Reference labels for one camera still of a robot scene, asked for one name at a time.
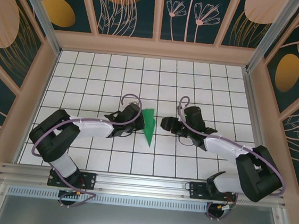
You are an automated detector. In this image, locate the green paper sheet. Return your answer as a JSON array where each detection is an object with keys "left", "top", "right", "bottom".
[{"left": 138, "top": 107, "right": 158, "bottom": 148}]

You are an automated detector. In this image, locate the small black adapter board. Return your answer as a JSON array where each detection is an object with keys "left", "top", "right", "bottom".
[{"left": 58, "top": 187, "right": 85, "bottom": 200}]

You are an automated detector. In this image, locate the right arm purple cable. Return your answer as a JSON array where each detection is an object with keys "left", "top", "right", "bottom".
[{"left": 165, "top": 95, "right": 295, "bottom": 224}]

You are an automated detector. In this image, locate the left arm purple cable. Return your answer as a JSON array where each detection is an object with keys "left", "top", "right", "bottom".
[{"left": 27, "top": 84, "right": 144, "bottom": 214}]

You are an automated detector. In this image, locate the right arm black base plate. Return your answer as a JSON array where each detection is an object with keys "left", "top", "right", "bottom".
[{"left": 187, "top": 180, "right": 238, "bottom": 204}]

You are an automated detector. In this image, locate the small white yellow connector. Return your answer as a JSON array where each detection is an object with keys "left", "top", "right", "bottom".
[{"left": 215, "top": 203, "right": 237, "bottom": 214}]

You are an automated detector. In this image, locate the grey slotted cable duct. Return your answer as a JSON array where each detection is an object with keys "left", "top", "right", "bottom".
[{"left": 7, "top": 184, "right": 210, "bottom": 216}]

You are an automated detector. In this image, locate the aluminium frame post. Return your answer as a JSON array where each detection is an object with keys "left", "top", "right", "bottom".
[
  {"left": 6, "top": 0, "right": 67, "bottom": 55},
  {"left": 245, "top": 0, "right": 299, "bottom": 78}
]

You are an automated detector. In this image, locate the long aluminium mounting rail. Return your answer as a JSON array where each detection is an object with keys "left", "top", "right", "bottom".
[{"left": 0, "top": 157, "right": 289, "bottom": 212}]

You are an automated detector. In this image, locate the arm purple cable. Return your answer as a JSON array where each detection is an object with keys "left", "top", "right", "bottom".
[
  {"left": 165, "top": 95, "right": 295, "bottom": 224},
  {"left": 27, "top": 84, "right": 144, "bottom": 214}
]

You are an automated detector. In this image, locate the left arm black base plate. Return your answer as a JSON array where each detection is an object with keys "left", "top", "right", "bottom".
[{"left": 47, "top": 167, "right": 98, "bottom": 191}]

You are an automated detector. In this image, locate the aluminium side rail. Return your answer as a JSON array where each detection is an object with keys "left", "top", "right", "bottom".
[{"left": 231, "top": 68, "right": 282, "bottom": 186}]

